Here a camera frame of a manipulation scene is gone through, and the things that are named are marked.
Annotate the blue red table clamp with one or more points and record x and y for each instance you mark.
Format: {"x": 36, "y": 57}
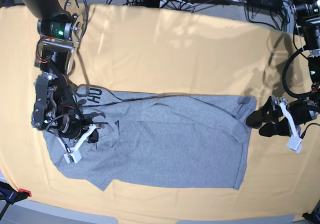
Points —
{"x": 10, "y": 195}

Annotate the black power adapter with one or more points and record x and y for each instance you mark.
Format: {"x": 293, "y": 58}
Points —
{"x": 271, "y": 5}

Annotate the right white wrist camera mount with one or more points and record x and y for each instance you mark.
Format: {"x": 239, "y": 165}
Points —
{"x": 72, "y": 154}

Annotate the yellow table cloth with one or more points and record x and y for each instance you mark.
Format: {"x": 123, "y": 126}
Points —
{"x": 150, "y": 50}

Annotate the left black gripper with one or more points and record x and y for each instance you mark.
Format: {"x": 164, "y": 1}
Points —
{"x": 302, "y": 111}

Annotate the grey t-shirt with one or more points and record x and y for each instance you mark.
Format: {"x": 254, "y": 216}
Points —
{"x": 170, "y": 141}

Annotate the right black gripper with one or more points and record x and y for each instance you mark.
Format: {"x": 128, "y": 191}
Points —
{"x": 72, "y": 128}

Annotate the black clamp right corner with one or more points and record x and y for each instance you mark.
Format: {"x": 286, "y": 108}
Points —
{"x": 313, "y": 218}

